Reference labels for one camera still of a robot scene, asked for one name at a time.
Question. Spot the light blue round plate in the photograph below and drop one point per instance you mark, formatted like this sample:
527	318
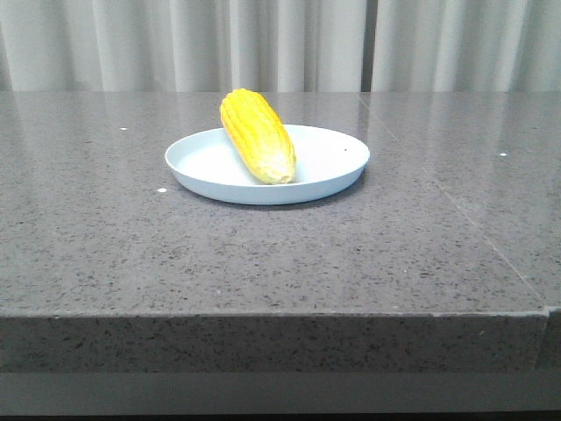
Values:
327	162

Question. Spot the yellow corn cob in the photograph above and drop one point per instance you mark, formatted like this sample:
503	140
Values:
260	137

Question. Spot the white pleated curtain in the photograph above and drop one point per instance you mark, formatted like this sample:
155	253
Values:
280	46

